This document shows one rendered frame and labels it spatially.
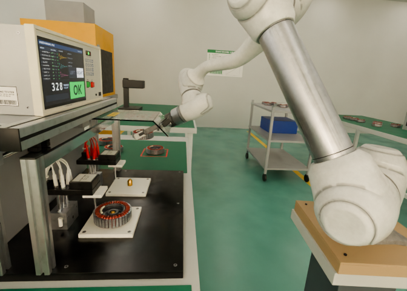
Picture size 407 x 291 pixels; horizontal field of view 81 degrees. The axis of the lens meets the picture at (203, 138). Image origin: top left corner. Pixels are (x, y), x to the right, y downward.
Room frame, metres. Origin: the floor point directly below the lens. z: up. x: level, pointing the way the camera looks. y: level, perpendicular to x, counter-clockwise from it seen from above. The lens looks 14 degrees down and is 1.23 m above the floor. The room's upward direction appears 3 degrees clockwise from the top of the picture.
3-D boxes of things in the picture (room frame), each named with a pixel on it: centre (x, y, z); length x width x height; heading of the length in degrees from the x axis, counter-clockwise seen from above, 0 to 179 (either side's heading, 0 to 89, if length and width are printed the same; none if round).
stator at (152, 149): (1.43, 0.30, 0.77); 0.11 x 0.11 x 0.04
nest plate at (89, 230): (0.65, 0.27, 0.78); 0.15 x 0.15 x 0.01; 5
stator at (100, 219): (0.65, 0.27, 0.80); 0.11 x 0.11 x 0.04
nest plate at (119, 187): (0.90, 0.29, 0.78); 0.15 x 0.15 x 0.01; 5
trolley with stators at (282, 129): (3.24, -1.04, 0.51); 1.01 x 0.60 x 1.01; 5
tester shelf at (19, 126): (0.74, 0.60, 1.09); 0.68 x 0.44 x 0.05; 5
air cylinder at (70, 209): (0.64, 0.41, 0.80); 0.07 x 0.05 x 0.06; 5
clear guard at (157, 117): (0.96, 0.30, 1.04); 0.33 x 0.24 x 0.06; 95
